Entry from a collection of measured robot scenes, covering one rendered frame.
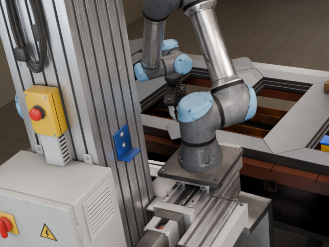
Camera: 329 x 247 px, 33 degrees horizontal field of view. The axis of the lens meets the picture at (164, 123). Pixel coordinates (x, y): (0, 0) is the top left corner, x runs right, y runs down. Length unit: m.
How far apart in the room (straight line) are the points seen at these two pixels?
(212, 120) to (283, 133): 0.64
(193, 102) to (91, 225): 0.53
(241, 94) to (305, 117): 0.70
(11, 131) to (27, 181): 3.16
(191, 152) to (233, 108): 0.20
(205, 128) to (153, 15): 0.42
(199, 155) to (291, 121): 0.73
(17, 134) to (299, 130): 2.82
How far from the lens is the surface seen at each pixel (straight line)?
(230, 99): 1.81
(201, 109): 1.74
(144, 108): 2.76
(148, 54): 2.06
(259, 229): 2.37
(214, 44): 1.85
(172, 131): 2.44
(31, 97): 1.54
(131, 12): 6.87
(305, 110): 2.54
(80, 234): 1.50
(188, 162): 1.83
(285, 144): 2.28
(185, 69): 2.17
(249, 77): 2.88
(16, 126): 4.82
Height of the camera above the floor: 2.05
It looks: 28 degrees down
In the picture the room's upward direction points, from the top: 8 degrees counter-clockwise
